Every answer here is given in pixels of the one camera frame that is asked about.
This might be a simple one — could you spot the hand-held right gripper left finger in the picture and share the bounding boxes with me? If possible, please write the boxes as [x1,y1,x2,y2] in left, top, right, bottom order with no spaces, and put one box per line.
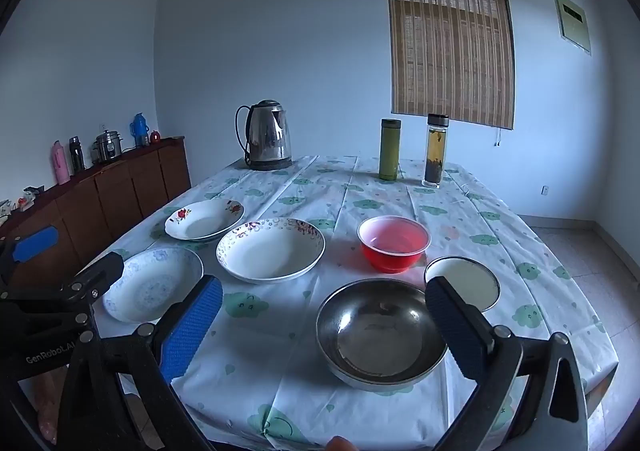
[47,275,224,451]

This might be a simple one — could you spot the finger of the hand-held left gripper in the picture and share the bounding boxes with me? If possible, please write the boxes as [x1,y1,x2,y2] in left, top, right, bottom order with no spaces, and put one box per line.
[0,226,60,292]
[0,252,125,319]

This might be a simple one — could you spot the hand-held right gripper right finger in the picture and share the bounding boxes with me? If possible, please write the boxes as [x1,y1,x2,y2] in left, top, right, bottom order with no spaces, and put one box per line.
[424,275,592,451]

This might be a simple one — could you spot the white plate with blue pattern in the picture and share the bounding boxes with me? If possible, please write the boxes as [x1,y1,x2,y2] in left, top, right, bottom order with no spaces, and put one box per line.
[102,246,204,323]

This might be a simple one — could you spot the white dark-rimmed bowl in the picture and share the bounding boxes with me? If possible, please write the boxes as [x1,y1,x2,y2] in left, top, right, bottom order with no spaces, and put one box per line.
[424,256,501,312]

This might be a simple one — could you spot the white plate with rose print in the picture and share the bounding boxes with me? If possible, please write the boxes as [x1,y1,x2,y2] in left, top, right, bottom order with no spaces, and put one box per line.
[164,200,246,243]

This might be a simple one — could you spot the large floral-rimmed white plate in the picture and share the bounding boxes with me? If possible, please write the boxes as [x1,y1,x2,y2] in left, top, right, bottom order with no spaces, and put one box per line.
[216,218,326,285]

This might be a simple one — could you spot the pile of small packets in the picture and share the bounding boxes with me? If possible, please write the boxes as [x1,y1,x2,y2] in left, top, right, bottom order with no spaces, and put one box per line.
[0,186,46,229]

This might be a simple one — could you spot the brown wooden sideboard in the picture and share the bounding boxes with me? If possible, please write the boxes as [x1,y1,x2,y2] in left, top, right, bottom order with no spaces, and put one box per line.
[0,137,192,282]

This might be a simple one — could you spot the stainless steel bowl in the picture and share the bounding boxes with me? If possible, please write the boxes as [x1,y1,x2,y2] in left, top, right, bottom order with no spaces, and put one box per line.
[316,278,448,392]

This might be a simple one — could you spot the pink thermos bottle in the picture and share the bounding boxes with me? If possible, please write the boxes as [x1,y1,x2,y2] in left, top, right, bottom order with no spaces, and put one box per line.
[51,140,71,185]

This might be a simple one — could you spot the black thermos bottle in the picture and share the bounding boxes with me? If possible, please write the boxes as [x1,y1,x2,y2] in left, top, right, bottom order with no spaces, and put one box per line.
[68,136,86,174]

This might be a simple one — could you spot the red plastic bowl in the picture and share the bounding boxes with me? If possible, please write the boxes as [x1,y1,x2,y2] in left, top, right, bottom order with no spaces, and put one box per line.
[357,216,432,274]

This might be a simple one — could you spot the green cloud print tablecloth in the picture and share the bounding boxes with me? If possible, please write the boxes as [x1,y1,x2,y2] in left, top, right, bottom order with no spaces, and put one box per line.
[75,154,621,449]

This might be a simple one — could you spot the steel cooking pot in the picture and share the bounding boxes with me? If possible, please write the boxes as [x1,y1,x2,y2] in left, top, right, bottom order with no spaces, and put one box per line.
[91,130,124,164]

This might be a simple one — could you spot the blue thermos jug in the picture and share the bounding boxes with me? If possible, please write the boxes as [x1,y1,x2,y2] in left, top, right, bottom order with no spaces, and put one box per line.
[131,112,151,148]

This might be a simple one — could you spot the glass tea bottle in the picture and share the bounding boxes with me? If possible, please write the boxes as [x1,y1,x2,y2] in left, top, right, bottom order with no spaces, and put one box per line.
[424,114,450,189]

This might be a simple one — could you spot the green thermos bottle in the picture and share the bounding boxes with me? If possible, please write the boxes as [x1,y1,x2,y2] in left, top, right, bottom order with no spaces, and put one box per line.
[378,118,402,181]

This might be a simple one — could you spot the stainless steel electric kettle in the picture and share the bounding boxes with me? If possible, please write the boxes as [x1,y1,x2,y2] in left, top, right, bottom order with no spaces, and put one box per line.
[235,100,293,171]

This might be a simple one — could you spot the bamboo window blind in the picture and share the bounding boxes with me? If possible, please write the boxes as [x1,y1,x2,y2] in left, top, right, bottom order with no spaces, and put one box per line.
[384,0,516,130]

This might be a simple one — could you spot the white wall panel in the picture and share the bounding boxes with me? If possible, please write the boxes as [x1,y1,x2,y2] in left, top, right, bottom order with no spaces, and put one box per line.
[552,0,592,56]

